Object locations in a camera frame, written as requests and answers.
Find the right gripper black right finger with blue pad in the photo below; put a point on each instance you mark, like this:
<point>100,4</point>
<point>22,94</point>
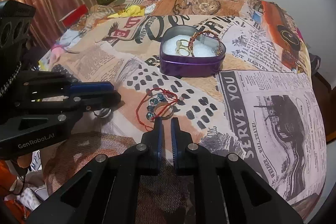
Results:
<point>226,188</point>

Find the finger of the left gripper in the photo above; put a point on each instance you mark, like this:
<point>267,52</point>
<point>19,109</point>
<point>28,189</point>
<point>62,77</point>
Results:
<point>82,87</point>
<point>91,101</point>

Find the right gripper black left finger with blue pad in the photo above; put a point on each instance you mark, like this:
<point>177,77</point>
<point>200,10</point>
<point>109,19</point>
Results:
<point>106,189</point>

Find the purple heart-shaped tin box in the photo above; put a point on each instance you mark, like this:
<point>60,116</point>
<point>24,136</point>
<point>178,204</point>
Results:
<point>187,52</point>

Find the red white box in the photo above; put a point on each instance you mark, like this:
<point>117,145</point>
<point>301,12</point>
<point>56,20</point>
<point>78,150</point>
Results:
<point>74,16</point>

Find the gold rings in tin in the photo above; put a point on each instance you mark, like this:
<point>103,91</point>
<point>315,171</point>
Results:
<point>182,48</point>

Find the newspaper print bed cover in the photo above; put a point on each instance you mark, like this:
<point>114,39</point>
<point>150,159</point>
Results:
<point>259,105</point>

